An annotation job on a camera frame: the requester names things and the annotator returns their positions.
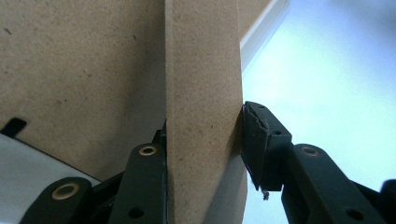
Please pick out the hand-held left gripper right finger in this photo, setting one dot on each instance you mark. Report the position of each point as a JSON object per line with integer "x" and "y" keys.
{"x": 280, "y": 161}

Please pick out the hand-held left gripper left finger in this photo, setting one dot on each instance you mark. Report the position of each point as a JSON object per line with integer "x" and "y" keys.
{"x": 146, "y": 183}

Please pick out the wooden picture frame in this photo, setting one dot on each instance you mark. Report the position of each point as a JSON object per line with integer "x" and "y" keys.
{"x": 202, "y": 93}

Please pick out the white paper sheet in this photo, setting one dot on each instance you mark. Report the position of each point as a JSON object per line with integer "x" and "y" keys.
{"x": 327, "y": 77}

